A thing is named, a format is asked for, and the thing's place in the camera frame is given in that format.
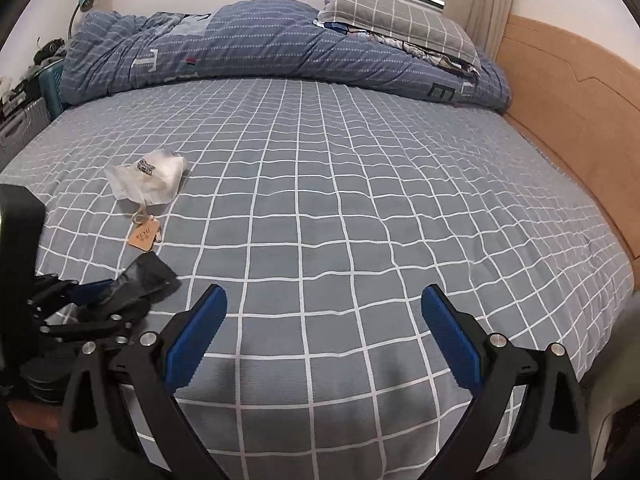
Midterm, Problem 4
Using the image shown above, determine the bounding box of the grey checked pillow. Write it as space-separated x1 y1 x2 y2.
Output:
317 0 483 68

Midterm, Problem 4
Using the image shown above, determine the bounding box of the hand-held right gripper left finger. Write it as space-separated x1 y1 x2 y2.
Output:
56 283 229 480

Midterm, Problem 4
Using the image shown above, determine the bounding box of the wooden bed frame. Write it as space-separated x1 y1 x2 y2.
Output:
10 400 61 436

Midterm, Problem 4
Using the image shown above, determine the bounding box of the grey checked bed sheet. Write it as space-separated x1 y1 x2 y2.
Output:
0 77 636 480

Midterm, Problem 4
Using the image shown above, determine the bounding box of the patterned pillow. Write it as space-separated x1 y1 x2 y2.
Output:
316 19 482 80

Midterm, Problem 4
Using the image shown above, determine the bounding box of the black plastic packet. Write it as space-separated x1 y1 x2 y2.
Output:
107 252 182 311

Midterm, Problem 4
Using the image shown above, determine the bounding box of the teal suitcase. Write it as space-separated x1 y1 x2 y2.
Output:
40 57 68 121

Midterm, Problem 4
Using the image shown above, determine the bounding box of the white drawstring pouch with tag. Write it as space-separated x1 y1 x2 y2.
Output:
104 150 190 251

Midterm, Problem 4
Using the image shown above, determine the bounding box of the blue striped quilt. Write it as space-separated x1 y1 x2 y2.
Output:
60 0 511 111

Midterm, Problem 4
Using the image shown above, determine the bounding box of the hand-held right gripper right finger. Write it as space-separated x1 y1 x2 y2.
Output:
420 283 587 480

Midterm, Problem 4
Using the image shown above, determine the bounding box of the grey suitcase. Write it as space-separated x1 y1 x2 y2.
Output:
0 97 53 171

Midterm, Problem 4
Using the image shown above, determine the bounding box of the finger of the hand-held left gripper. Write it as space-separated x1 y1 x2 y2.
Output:
27 273 119 319
39 299 152 342

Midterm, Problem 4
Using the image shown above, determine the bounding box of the wooden headboard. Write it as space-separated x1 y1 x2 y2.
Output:
497 15 640 291

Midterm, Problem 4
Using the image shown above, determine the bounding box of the blue desk lamp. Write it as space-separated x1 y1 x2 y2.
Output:
70 0 96 36

